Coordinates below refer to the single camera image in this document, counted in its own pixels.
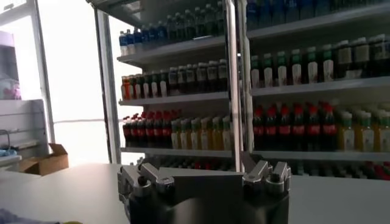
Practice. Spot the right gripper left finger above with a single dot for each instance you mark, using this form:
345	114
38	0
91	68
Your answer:
143	182

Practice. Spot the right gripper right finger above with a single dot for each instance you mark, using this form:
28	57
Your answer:
259	175

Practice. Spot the plain purple t-shirt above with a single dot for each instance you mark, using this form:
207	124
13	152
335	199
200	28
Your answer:
18	217

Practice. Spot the cola bottle red cap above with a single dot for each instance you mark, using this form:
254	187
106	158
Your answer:
141	133
285	130
150	133
127	134
329	129
313	129
258	131
166	131
271	131
158	132
299	130
134	134

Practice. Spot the grey metal shelf rack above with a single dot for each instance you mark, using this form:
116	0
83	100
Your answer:
182	99
304	88

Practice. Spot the dark tea bottle green label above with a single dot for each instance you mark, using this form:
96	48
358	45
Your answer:
139	88
146	88
311	69
154	87
255	74
163	87
281	72
296	70
328	67
268	73

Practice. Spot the red tea bottle white cap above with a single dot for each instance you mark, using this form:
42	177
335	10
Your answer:
126	89

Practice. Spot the open brown cardboard box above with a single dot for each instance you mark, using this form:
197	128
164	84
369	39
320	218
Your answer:
45	164

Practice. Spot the dark drink bottle white label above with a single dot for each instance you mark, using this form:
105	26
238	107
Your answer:
191	79
182	79
201	78
212	77
222	76
173	80

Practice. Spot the dark drink bottle beige label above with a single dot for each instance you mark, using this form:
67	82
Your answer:
361	57
344	59

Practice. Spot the dark drink bottle grey label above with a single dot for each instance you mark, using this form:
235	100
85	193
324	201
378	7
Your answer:
378	54

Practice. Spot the dark slim window post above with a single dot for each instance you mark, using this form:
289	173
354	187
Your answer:
108	91

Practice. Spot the wide light grey window post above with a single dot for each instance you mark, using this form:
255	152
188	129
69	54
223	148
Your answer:
42	76

